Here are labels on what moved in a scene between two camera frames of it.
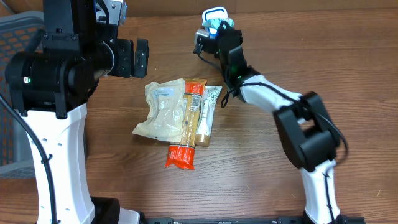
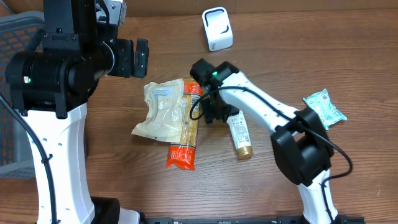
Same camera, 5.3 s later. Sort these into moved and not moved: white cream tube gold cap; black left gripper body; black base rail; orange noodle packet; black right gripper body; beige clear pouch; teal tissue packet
Moved: white cream tube gold cap; black right gripper body; teal tissue packet
Not moved: beige clear pouch; black base rail; orange noodle packet; black left gripper body
